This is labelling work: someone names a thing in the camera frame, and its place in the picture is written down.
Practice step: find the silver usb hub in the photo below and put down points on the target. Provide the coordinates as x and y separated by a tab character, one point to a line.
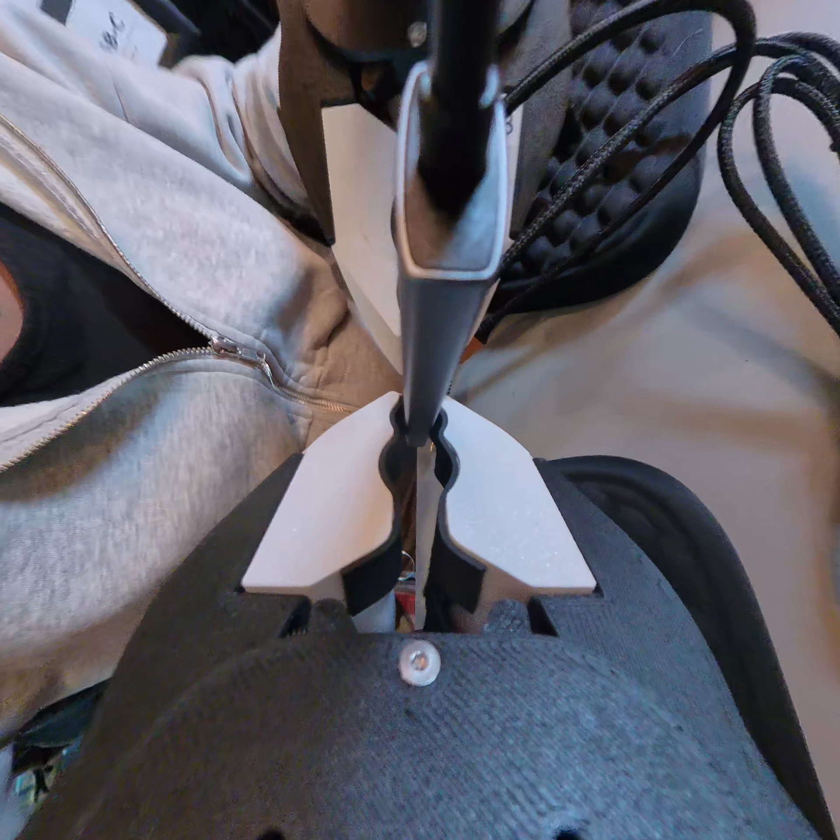
439	315

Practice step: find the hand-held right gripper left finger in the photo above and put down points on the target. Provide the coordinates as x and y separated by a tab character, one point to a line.
328	518

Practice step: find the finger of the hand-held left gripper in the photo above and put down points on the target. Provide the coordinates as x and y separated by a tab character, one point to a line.
361	197
514	164

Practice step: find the grey zip hoodie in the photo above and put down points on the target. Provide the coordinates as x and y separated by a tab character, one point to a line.
164	262

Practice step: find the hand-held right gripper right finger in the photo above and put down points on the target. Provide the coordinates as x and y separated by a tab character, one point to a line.
512	525

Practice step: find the black undershirt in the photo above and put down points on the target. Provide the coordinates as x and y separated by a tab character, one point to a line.
98	315

